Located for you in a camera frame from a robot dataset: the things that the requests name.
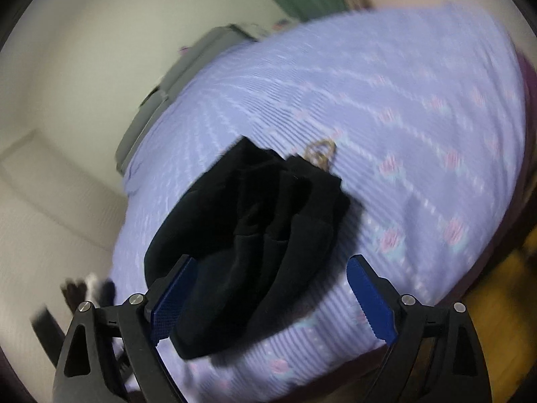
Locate navy folded garment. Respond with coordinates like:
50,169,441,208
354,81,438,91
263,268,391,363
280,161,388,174
98,279,117,308

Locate bed with purple sheet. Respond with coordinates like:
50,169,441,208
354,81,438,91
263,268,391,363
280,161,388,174
110,2,537,403

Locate black pants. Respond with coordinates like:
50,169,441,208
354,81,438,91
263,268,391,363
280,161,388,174
143,135,351,360

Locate white louvred wardrobe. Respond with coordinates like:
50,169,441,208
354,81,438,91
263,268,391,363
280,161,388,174
0,128,127,357

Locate white folded garment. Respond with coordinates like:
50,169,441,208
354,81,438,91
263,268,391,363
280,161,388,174
84,273,102,305

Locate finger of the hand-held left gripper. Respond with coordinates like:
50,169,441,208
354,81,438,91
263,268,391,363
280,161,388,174
31,307,65,366

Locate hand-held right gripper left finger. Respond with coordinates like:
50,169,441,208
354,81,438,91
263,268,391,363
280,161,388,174
52,254,197,403

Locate grey padded headboard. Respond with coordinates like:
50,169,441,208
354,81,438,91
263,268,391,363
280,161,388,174
115,25,261,175

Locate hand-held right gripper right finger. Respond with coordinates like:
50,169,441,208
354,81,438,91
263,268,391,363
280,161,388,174
346,254,492,403

